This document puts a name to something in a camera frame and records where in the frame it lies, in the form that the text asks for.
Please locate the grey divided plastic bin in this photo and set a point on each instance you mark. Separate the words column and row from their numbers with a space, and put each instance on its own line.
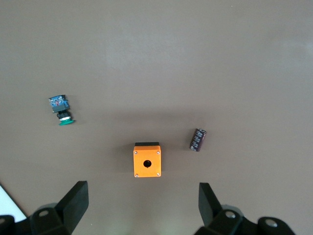
column 8, row 205

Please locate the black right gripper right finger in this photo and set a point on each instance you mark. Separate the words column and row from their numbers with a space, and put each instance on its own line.
column 211, row 210

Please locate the orange button enclosure box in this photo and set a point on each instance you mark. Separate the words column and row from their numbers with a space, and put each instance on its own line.
column 146, row 161

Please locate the dark cylindrical capacitor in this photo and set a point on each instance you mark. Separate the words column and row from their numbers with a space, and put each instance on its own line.
column 197, row 140

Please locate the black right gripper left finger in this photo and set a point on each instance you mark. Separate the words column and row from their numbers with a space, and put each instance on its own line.
column 74, row 205

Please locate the green push button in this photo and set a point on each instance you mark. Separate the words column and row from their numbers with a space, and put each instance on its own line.
column 61, row 107

